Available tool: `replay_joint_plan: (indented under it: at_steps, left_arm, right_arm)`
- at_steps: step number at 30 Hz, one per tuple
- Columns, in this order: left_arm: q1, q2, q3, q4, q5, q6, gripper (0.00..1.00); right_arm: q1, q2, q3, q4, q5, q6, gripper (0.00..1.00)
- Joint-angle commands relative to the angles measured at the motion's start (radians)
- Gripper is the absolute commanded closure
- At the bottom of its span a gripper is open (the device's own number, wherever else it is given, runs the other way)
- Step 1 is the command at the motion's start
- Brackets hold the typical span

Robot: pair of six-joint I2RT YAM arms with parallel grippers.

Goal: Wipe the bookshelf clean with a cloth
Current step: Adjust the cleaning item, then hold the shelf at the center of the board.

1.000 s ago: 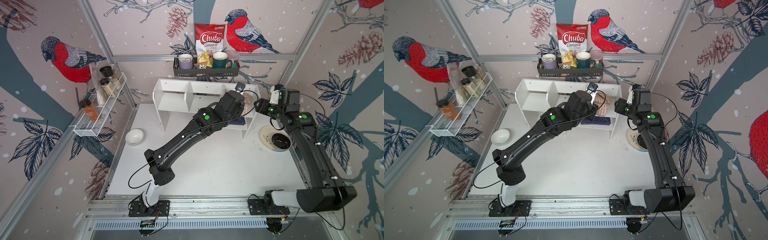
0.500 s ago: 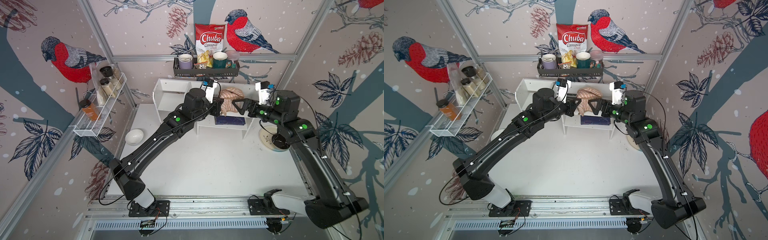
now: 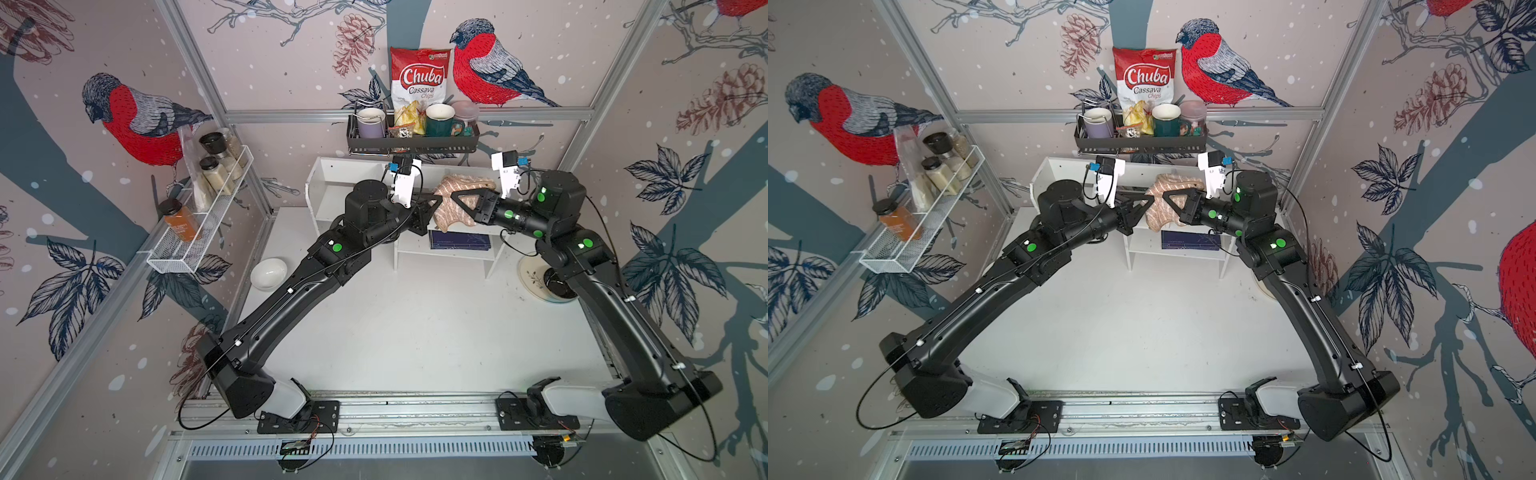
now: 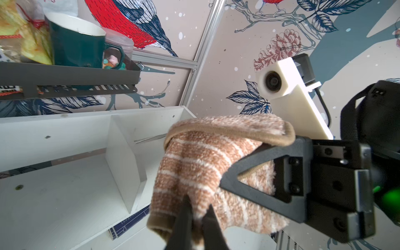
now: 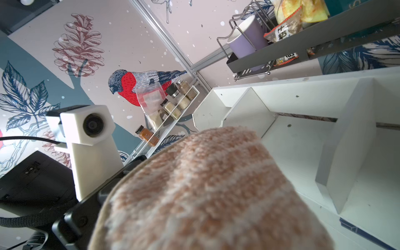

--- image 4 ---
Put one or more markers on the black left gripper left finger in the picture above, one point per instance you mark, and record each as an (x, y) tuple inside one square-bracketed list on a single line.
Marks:
[(181, 236)]

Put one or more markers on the small candy packet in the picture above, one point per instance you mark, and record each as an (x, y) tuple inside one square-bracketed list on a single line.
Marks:
[(9, 90)]

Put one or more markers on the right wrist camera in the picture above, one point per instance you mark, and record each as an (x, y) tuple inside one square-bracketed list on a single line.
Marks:
[(286, 85)]

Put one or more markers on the red Chuba chips bag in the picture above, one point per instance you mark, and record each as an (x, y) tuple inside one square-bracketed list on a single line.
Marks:
[(24, 31)]

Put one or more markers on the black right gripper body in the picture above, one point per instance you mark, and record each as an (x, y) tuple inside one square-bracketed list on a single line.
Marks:
[(326, 185)]

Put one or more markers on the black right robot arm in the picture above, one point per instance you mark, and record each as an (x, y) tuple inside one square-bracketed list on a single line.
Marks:
[(372, 117)]

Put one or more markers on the dark blue book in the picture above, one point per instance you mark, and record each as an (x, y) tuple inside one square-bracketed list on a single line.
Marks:
[(121, 228)]

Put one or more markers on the black wall shelf tray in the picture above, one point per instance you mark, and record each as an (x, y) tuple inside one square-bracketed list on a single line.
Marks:
[(49, 81)]

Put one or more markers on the white wooden bookshelf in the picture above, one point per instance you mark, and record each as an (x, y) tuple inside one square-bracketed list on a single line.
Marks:
[(103, 169)]

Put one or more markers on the green mug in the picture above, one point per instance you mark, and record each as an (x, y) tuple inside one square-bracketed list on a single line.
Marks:
[(76, 42)]

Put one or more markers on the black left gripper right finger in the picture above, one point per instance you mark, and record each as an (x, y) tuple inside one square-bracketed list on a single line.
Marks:
[(212, 233)]

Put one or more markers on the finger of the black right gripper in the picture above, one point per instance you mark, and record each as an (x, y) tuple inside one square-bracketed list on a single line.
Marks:
[(292, 168)]

